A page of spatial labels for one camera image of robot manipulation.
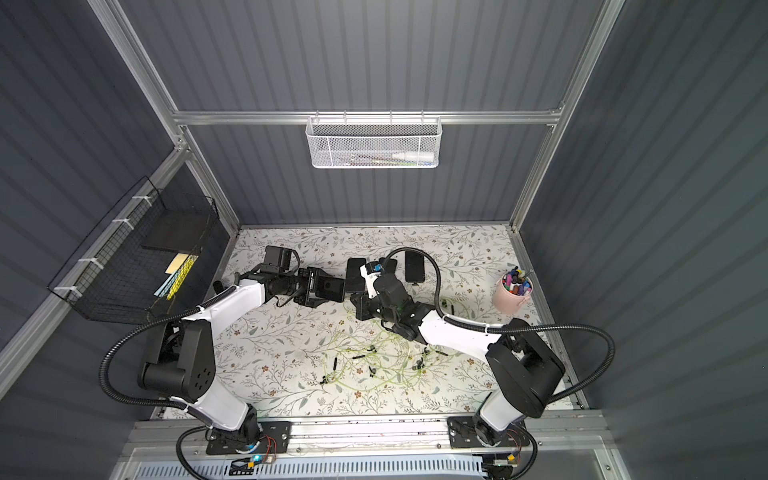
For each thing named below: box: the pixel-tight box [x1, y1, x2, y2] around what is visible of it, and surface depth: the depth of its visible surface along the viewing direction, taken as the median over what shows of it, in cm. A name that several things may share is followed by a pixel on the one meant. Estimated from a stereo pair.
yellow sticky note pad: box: [165, 253, 189, 274], surface depth 78 cm
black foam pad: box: [141, 208, 210, 252], surface depth 82 cm
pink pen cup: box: [493, 266, 534, 315], surface depth 91 cm
